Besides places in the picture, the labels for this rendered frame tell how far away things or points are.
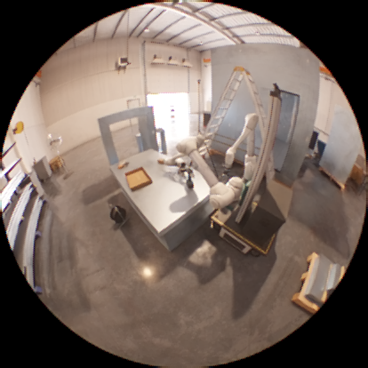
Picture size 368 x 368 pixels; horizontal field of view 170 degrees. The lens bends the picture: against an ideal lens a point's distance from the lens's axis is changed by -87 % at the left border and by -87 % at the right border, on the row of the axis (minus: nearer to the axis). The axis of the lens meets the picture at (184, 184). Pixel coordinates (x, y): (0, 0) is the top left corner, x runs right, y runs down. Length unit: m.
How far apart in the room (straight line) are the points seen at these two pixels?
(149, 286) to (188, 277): 0.49
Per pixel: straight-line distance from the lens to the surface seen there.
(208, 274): 1.67
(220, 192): 1.06
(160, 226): 1.18
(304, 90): 2.91
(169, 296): 1.65
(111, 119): 2.57
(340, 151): 6.60
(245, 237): 1.59
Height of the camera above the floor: 1.63
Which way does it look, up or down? 39 degrees down
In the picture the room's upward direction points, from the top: 3 degrees counter-clockwise
